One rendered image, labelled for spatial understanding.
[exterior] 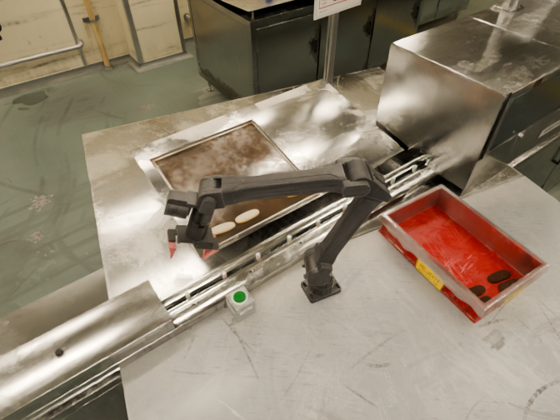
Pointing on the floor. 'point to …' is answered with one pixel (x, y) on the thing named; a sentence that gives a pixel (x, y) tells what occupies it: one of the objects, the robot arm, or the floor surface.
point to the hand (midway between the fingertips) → (187, 256)
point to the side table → (372, 342)
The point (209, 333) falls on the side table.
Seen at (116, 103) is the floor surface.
